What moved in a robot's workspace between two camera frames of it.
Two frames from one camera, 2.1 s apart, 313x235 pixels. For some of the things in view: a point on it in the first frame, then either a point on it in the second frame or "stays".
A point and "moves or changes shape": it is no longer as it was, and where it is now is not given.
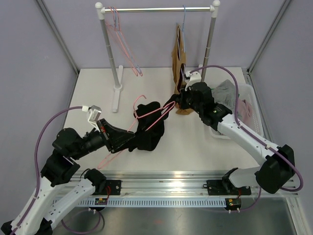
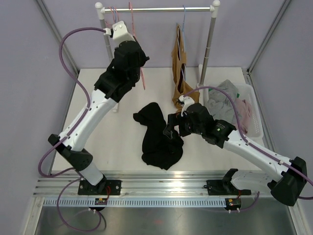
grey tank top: [225, 93] stays
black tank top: [150, 116] moves or changes shape
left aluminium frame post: [58, 34] stays
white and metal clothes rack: [118, 71] stays
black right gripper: [181, 98] → [174, 119]
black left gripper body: [94, 140] → [142, 58]
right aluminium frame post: [268, 35] stays
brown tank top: [178, 58] stays
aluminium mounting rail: [167, 184] stays
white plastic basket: [246, 92] stays
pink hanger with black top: [173, 103] → [133, 58]
